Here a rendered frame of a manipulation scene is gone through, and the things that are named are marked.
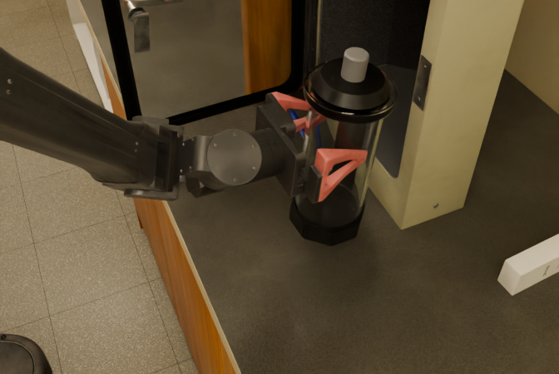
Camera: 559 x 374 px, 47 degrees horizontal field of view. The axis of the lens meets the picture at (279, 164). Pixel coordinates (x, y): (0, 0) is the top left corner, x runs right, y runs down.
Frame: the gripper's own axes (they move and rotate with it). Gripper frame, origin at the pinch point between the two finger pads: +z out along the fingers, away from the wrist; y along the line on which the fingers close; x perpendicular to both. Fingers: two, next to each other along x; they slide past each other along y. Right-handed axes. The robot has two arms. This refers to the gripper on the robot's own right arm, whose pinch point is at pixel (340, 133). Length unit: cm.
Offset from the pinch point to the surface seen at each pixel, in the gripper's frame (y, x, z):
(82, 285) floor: 83, 118, -26
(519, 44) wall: 23, 12, 56
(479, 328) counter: -21.0, 20.1, 11.9
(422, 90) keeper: -1.6, -5.1, 9.9
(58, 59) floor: 209, 117, -5
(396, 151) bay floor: 5.6, 12.3, 15.1
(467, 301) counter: -17.0, 20.0, 13.2
